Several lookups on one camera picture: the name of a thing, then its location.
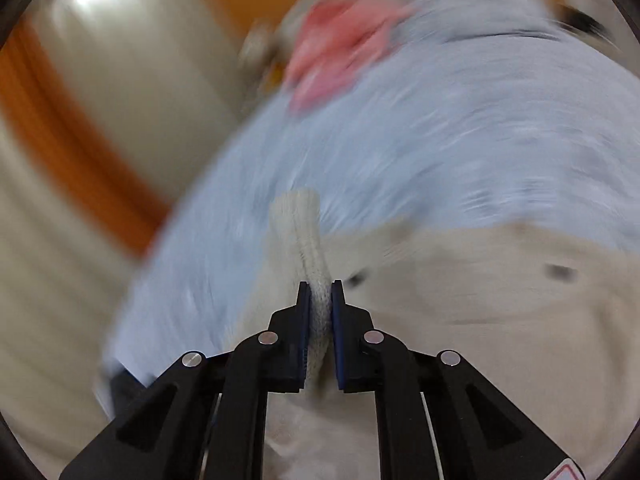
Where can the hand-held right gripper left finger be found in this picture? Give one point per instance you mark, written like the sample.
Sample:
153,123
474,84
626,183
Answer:
302,330

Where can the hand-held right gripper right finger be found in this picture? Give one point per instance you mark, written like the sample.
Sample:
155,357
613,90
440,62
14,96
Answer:
338,330

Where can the beige knit sweater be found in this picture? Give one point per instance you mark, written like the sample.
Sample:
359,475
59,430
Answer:
475,290

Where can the dark grey object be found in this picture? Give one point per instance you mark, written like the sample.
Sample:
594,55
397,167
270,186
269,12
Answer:
127,392

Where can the light blue butterfly bedsheet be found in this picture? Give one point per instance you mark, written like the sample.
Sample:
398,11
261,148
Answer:
400,150

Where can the small beige plush toy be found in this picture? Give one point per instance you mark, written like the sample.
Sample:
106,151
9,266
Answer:
257,50

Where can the pink cloth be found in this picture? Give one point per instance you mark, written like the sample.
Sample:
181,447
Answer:
335,45

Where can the beige and orange striped curtain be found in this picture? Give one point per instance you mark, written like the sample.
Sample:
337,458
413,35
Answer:
75,110

